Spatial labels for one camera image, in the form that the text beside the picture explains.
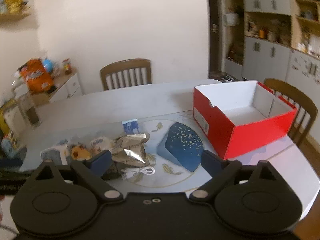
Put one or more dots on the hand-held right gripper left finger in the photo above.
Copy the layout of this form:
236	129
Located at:
101	162

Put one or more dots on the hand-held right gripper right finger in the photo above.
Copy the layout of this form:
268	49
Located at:
211	163

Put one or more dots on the round bread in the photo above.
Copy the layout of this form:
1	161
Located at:
98	143

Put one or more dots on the burger plush toy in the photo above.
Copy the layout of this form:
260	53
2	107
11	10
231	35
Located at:
78	153

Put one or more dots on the chicken foot snack packet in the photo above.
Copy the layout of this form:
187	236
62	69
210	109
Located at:
53	155

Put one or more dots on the red cardboard shoe box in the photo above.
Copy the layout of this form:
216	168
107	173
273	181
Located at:
260	132

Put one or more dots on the white patterned desktop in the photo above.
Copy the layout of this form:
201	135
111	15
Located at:
112	107

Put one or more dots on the black snack packet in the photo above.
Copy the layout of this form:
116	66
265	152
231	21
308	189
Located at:
113	172

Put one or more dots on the crumpled silver foil wrapper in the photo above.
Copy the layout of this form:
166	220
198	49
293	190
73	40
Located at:
130	152

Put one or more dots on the white container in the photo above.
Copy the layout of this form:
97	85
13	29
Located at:
12	122

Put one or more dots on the blue biscuit packet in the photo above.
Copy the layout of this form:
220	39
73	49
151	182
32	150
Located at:
130	127

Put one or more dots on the glass tumbler with dark tea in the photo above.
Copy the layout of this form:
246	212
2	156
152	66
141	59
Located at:
31	112

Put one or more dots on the white side cabinet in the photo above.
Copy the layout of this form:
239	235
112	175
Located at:
72	85

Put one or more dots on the large orange snack bag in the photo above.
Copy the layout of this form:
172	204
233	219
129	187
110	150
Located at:
35	77

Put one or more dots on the red-lidded sauce jar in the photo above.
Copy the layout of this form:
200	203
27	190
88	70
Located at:
67	67

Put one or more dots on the brown slatted wooden chair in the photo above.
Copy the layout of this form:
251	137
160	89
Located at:
125	63

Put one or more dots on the small plastic container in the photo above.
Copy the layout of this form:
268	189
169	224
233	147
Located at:
47	65

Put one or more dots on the brown curved-back wooden chair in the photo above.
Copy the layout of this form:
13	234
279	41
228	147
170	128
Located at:
307	105

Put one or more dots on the dark wooden door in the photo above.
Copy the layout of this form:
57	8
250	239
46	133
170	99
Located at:
214	42

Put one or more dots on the white hanging bag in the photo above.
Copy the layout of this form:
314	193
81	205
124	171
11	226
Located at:
231	19

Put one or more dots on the grey and wood wall cabinet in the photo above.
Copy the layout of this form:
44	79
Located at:
265	52

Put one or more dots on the wooden wall shelf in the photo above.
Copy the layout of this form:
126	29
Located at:
15	17

